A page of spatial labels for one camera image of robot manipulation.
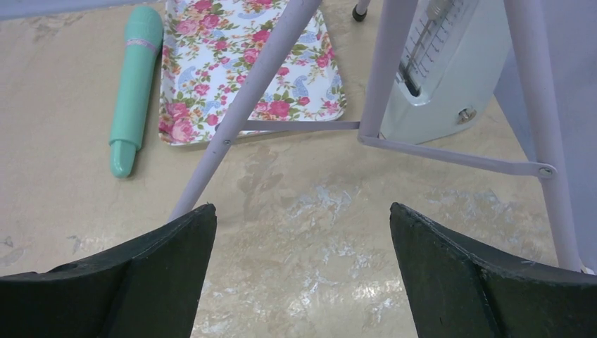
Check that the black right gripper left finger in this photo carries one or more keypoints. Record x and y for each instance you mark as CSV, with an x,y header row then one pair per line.
x,y
149,286

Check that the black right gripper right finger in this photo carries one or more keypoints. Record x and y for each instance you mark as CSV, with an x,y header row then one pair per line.
x,y
460,287

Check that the silver metronome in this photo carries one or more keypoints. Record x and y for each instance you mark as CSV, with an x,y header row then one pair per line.
x,y
449,68

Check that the floral pattern tray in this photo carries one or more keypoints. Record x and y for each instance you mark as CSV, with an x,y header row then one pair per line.
x,y
209,48

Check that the teal toy microphone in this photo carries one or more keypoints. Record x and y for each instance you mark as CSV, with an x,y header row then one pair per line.
x,y
143,38

